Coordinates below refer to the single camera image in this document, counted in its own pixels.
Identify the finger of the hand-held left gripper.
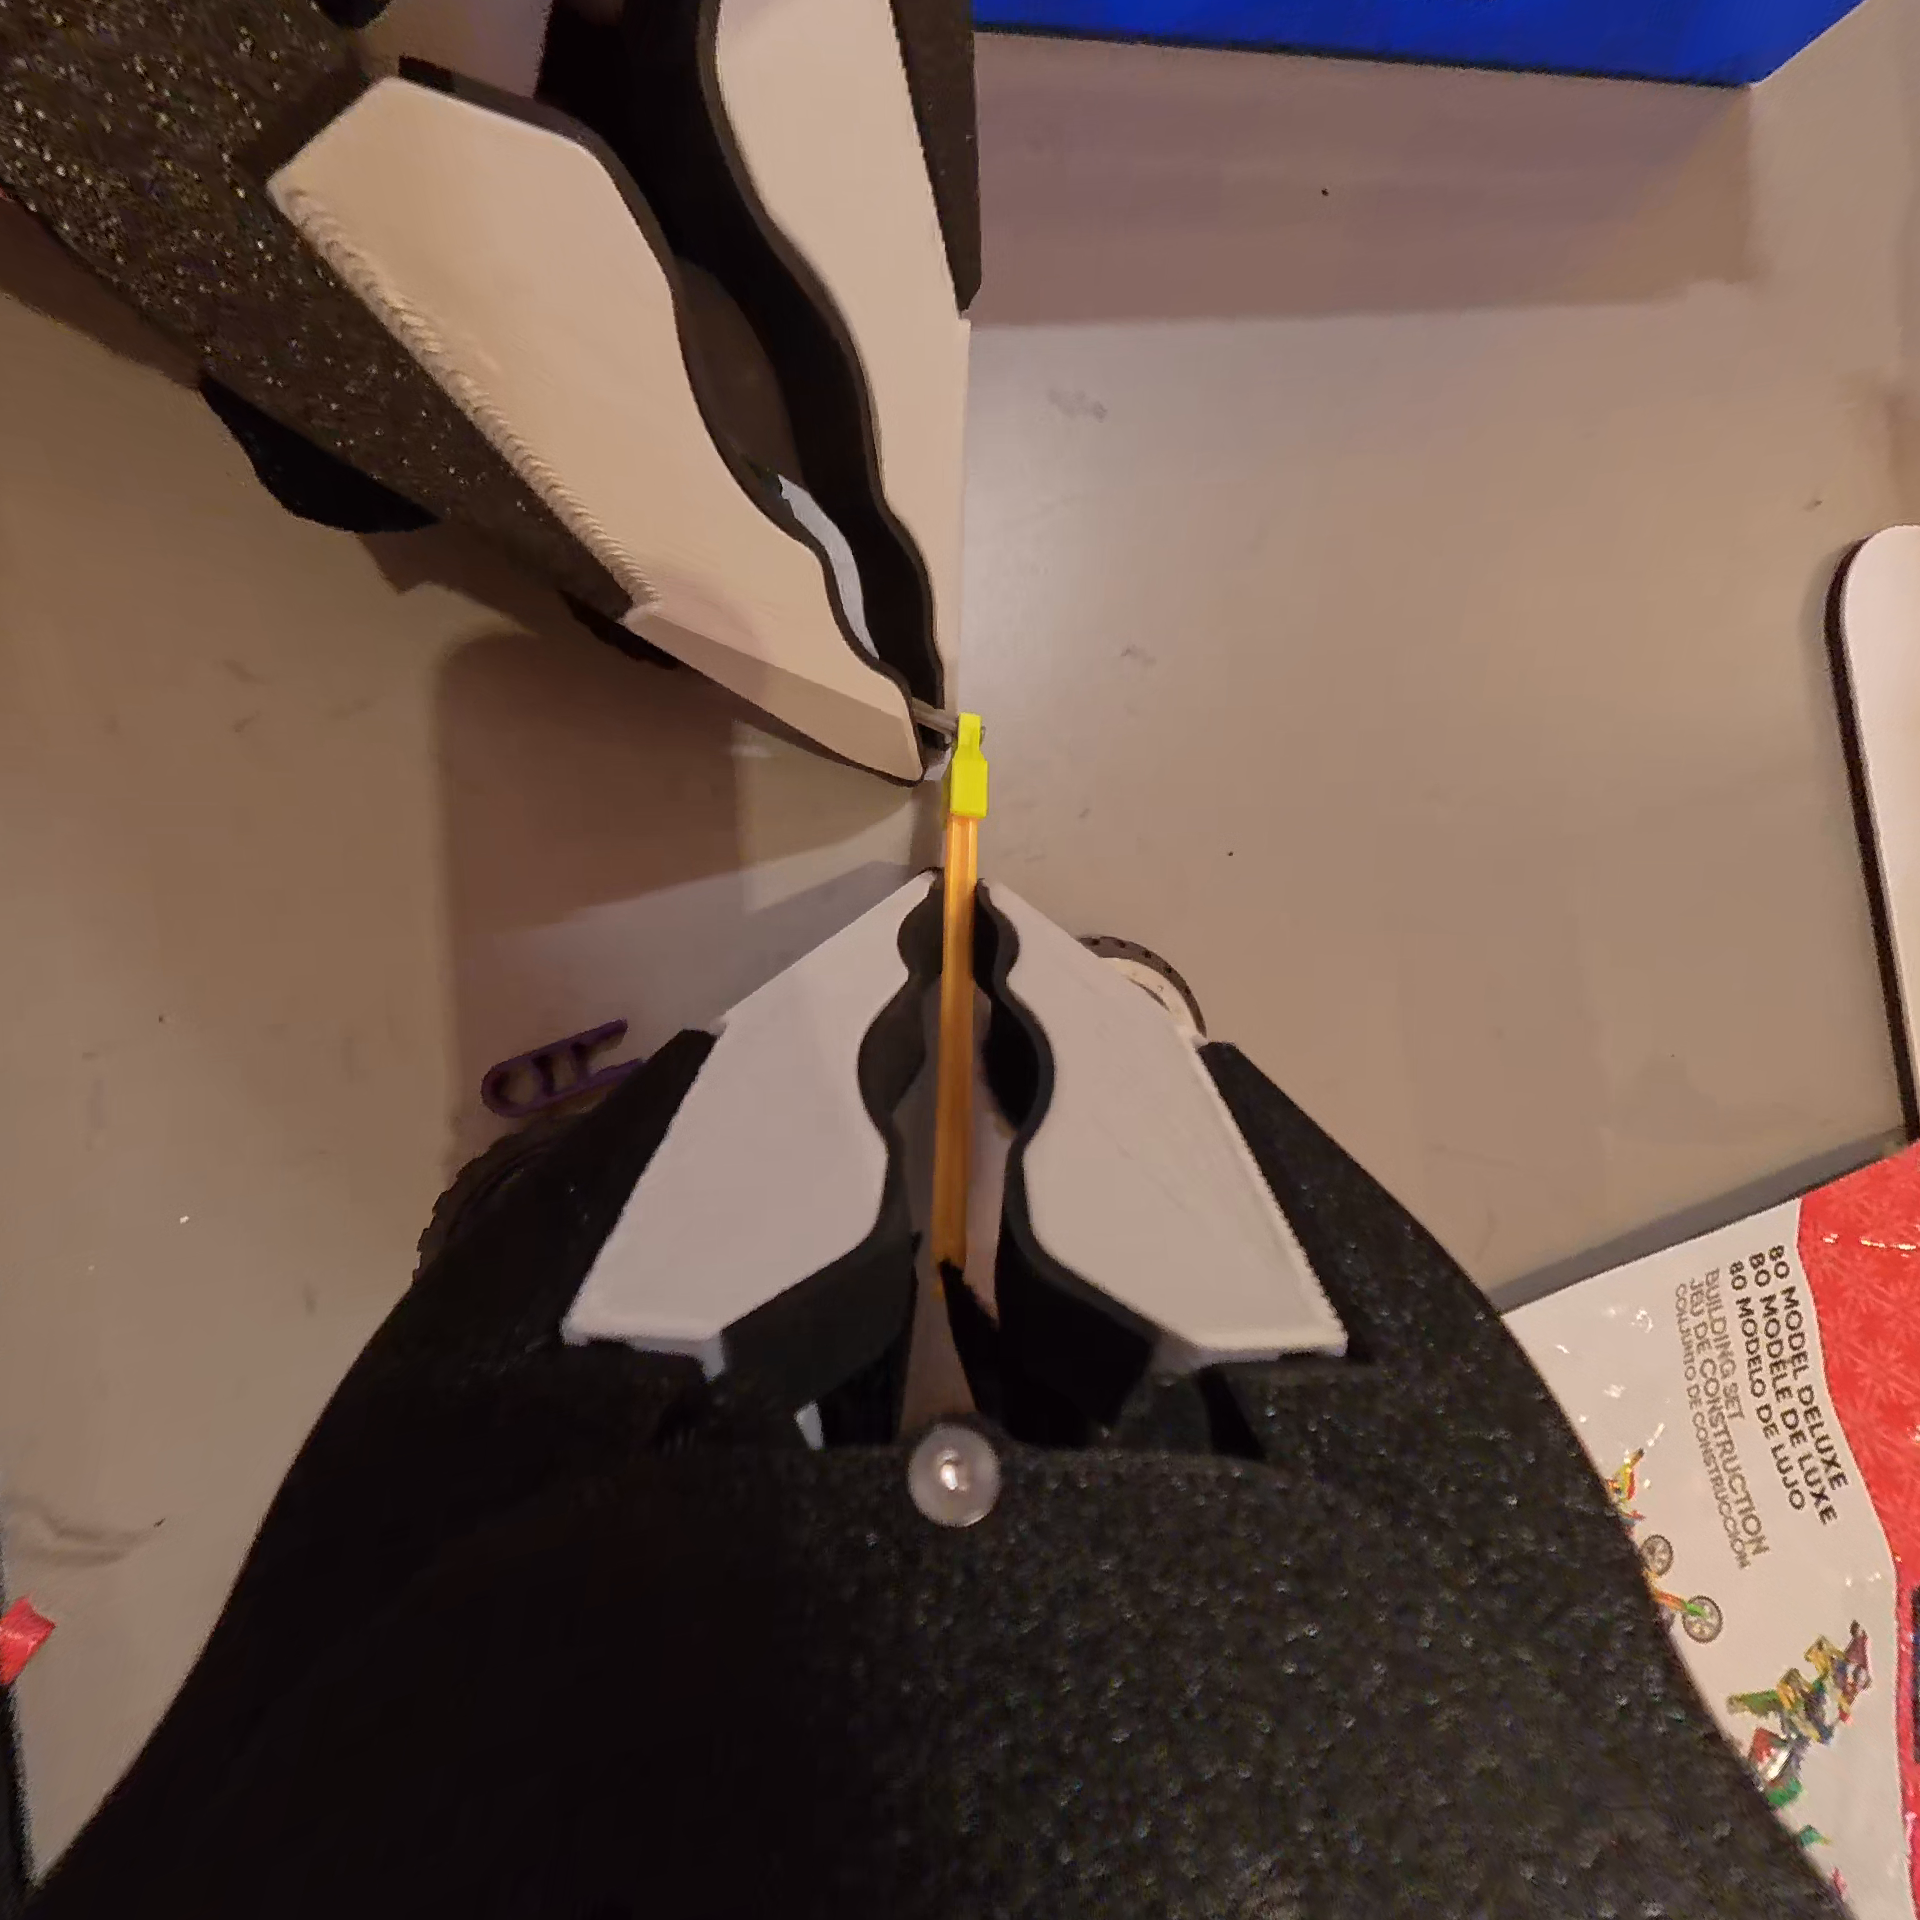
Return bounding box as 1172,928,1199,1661
662,0,974,722
267,70,932,789

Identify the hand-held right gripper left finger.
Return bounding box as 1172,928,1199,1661
560,871,929,1385

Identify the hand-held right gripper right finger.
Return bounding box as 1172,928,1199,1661
978,879,1350,1374

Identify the orange plastic rod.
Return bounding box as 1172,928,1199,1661
930,809,985,1277

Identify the grey toy wheel black tire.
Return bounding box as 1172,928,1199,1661
1076,930,1207,1044

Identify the purple plastic connector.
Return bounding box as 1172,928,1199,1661
482,1020,635,1119

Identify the blue plastic bin white tag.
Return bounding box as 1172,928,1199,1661
970,0,1856,88

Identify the white document stand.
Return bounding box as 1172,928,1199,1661
1825,525,1920,1145

